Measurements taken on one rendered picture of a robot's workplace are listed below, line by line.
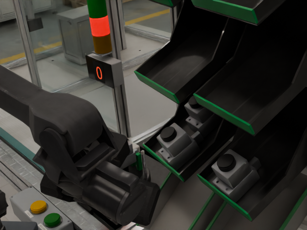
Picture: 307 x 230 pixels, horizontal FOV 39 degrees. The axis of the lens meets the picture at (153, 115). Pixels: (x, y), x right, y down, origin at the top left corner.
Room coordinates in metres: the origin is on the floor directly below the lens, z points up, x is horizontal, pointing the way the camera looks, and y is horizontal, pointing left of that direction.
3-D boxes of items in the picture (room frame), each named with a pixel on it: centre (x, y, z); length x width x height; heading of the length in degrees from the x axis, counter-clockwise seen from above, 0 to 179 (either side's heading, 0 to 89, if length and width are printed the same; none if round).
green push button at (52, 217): (0.82, 0.27, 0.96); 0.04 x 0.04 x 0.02
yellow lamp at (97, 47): (1.17, 0.12, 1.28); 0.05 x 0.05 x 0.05
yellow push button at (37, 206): (0.87, 0.31, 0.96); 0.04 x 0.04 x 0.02
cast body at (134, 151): (0.95, 0.09, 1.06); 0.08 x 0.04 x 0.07; 129
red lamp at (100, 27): (1.17, 0.12, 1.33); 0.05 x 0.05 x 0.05
